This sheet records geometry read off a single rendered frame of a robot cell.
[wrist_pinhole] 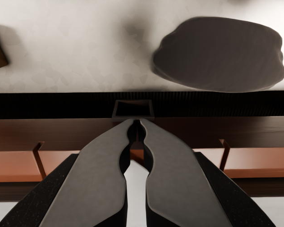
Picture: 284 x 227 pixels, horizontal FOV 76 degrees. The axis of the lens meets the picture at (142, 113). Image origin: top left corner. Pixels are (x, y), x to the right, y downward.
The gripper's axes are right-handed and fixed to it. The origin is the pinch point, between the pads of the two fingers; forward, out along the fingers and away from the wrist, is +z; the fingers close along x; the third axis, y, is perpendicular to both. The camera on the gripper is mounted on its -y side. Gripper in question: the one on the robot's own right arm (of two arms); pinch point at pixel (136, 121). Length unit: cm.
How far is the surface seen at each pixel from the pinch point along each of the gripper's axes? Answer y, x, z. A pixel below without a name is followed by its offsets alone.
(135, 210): 10.5, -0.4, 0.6
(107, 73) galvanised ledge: 1.5, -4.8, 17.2
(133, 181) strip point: 6.4, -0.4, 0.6
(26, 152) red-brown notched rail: 4.8, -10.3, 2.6
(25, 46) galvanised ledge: -2.6, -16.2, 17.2
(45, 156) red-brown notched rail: 5.3, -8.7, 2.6
